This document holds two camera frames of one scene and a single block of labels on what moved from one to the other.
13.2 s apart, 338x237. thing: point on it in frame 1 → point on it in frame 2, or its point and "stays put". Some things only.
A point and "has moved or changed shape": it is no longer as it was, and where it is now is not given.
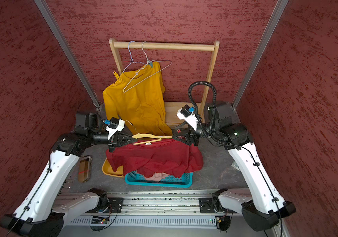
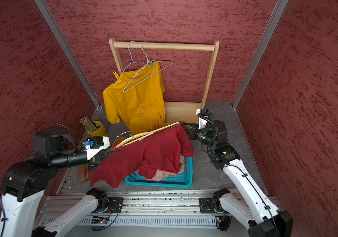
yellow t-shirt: (137, 98) stays put
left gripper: (118, 142) → (109, 152)
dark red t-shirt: (171, 156) has moved or changed shape
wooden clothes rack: (172, 108) stays put
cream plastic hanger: (148, 135) has moved or changed shape
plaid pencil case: (84, 168) stays put
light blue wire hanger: (131, 59) stays put
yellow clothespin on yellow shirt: (117, 76) stays put
